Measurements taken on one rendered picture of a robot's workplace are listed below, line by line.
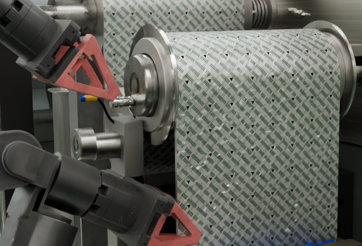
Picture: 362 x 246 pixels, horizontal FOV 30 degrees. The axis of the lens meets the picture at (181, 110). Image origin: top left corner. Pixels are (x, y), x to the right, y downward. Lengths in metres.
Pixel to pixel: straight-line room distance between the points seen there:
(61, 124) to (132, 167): 0.69
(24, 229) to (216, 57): 0.30
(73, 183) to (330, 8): 0.52
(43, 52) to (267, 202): 0.33
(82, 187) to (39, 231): 0.06
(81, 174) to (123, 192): 0.05
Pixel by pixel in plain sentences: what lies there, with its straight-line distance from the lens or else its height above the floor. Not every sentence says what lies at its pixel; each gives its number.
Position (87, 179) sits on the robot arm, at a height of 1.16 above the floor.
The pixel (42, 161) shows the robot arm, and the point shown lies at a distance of 0.69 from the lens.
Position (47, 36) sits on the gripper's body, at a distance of 0.75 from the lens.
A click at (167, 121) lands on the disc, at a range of 0.78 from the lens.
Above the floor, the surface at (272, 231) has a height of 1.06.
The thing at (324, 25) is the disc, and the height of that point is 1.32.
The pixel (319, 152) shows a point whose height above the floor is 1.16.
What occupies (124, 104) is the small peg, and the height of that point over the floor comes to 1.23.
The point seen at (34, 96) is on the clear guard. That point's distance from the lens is 1.79.
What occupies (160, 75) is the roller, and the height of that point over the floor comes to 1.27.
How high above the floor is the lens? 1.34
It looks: 8 degrees down
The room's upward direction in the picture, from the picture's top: 1 degrees counter-clockwise
